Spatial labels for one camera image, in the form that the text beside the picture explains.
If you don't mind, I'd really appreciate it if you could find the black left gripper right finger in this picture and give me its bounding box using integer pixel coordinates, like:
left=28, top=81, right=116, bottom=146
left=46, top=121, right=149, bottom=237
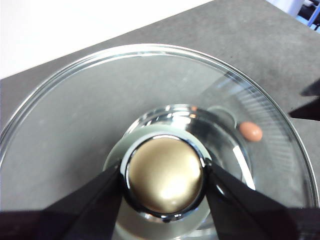
left=202, top=161, right=320, bottom=240

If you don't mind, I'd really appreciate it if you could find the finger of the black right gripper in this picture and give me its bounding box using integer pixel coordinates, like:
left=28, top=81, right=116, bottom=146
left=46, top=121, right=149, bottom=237
left=288, top=98, right=320, bottom=121
left=300, top=79, right=320, bottom=97

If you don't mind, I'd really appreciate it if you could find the brown egg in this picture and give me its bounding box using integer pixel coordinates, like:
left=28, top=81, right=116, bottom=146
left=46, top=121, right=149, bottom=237
left=239, top=121, right=263, bottom=142

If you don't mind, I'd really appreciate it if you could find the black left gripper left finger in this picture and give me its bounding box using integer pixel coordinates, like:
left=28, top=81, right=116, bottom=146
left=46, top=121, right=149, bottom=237
left=0, top=165, right=126, bottom=240

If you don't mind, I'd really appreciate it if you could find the glass lid with green knob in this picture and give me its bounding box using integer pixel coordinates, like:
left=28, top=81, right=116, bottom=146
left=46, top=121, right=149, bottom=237
left=0, top=43, right=320, bottom=240

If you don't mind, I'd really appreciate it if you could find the blue frame furniture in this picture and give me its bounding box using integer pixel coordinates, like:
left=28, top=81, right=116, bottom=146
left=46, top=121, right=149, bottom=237
left=294, top=0, right=320, bottom=32

